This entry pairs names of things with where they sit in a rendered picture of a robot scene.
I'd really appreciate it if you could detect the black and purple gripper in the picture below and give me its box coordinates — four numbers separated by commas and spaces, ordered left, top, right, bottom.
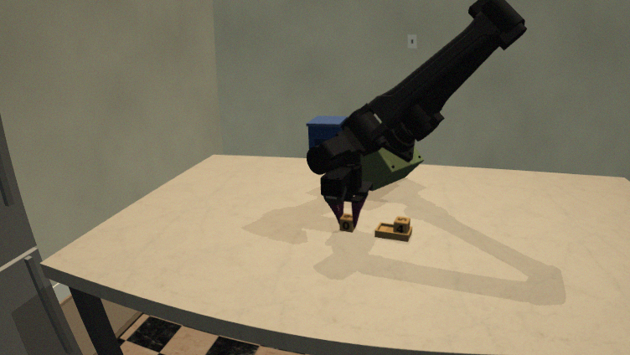
328, 162, 373, 227

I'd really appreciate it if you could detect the tan number cube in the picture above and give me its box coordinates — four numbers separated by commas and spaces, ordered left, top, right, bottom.
393, 216, 411, 234
339, 214, 356, 233

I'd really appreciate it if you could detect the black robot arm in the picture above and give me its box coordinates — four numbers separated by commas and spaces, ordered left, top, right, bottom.
307, 0, 527, 205

